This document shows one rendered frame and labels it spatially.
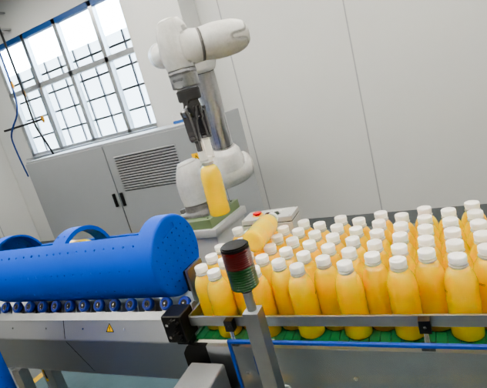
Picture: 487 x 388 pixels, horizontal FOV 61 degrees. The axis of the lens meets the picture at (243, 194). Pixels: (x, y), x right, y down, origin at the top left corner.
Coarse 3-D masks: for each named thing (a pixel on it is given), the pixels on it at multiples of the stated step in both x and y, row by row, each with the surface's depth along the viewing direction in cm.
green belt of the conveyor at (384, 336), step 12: (204, 336) 123; (216, 336) 122; (240, 336) 118; (276, 336) 114; (288, 336) 112; (300, 336) 111; (324, 336) 108; (336, 336) 107; (372, 336) 103; (384, 336) 102; (396, 336) 101; (432, 336) 98; (444, 336) 97
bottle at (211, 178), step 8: (208, 168) 134; (216, 168) 135; (200, 176) 136; (208, 176) 134; (216, 176) 134; (208, 184) 135; (216, 184) 135; (208, 192) 136; (216, 192) 135; (224, 192) 137; (208, 200) 137; (216, 200) 136; (224, 200) 137; (216, 208) 137; (224, 208) 137; (216, 216) 138
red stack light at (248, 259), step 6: (240, 252) 85; (246, 252) 86; (222, 258) 88; (228, 258) 86; (234, 258) 85; (240, 258) 85; (246, 258) 86; (252, 258) 88; (228, 264) 86; (234, 264) 86; (240, 264) 86; (246, 264) 86; (228, 270) 87; (234, 270) 86; (240, 270) 86
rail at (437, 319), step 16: (192, 320) 120; (208, 320) 118; (240, 320) 114; (272, 320) 110; (288, 320) 108; (304, 320) 106; (320, 320) 104; (336, 320) 102; (352, 320) 101; (368, 320) 99; (384, 320) 97; (400, 320) 96; (416, 320) 94; (432, 320) 93; (448, 320) 92; (464, 320) 90; (480, 320) 89
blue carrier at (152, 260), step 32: (160, 224) 135; (0, 256) 162; (32, 256) 153; (64, 256) 146; (96, 256) 139; (128, 256) 133; (160, 256) 133; (192, 256) 149; (0, 288) 162; (32, 288) 155; (64, 288) 148; (96, 288) 142; (128, 288) 137; (160, 288) 132
